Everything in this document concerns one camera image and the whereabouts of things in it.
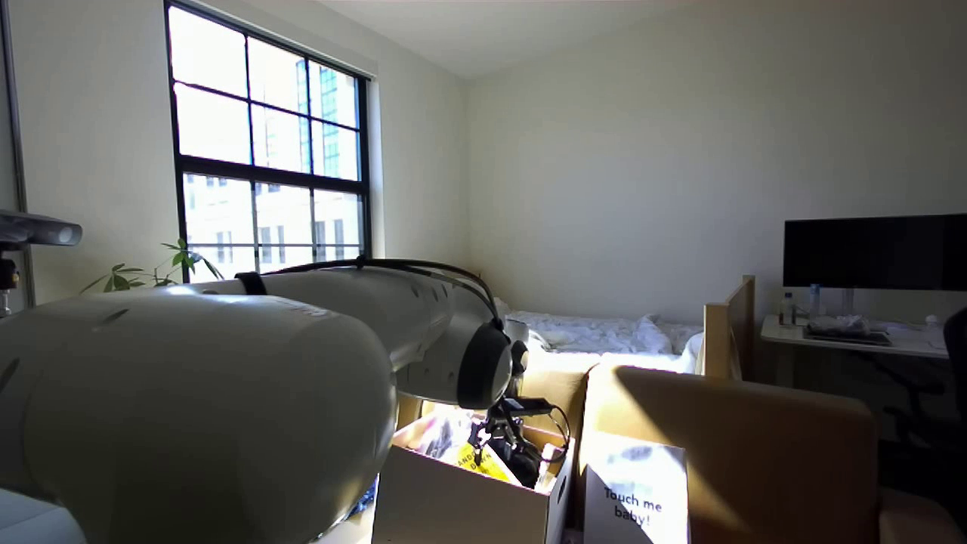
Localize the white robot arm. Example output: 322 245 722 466
0 264 516 544

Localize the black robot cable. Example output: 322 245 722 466
270 256 575 485

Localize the white desk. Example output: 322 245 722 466
763 313 948 358

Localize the white cardboard box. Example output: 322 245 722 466
376 413 575 544

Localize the yellow book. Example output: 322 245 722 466
457 443 516 485

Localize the white paper sheet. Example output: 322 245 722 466
583 436 689 544

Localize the brown sofa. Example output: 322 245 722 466
524 361 881 544

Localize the black framed window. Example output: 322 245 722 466
164 0 372 281

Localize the bed with white bedding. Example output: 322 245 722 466
508 274 755 382

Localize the green potted plant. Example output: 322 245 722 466
86 239 222 294

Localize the black computer monitor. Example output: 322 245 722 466
782 215 967 291

